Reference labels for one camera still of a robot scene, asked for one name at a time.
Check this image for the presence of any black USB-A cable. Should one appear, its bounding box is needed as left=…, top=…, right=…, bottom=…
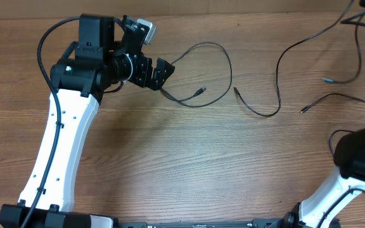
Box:
left=160, top=41, right=233, bottom=109

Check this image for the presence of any black thin cable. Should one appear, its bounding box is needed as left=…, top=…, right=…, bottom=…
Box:
left=233, top=0, right=356, bottom=118

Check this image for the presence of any black short cable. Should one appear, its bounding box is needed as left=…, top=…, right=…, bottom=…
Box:
left=299, top=0, right=365, bottom=114

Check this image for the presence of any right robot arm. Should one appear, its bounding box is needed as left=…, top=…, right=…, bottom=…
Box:
left=271, top=128, right=365, bottom=227

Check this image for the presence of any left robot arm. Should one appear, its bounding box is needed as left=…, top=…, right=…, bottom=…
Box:
left=0, top=14, right=174, bottom=227

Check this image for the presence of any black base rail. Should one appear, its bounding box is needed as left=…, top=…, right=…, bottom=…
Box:
left=115, top=218, right=289, bottom=228

